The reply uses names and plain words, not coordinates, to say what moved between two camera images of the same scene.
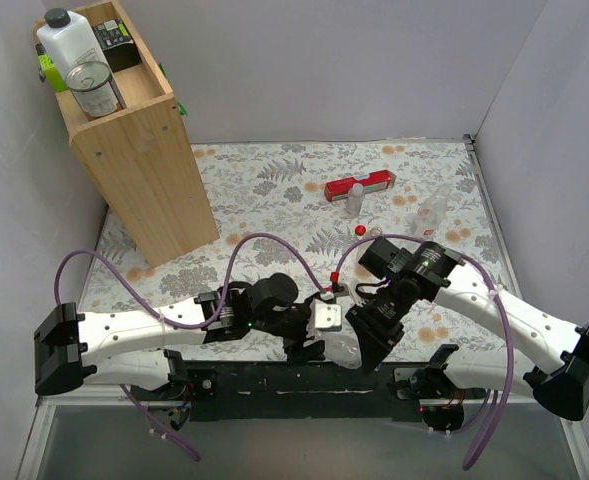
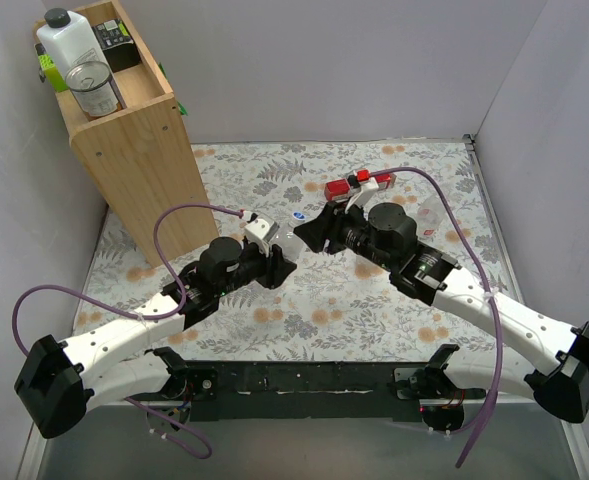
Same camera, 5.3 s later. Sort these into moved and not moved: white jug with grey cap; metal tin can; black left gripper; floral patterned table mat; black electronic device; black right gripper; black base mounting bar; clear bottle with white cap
Moved: black left gripper; clear bottle with white cap; black right gripper
Not moved: white jug with grey cap; black electronic device; floral patterned table mat; black base mounting bar; metal tin can
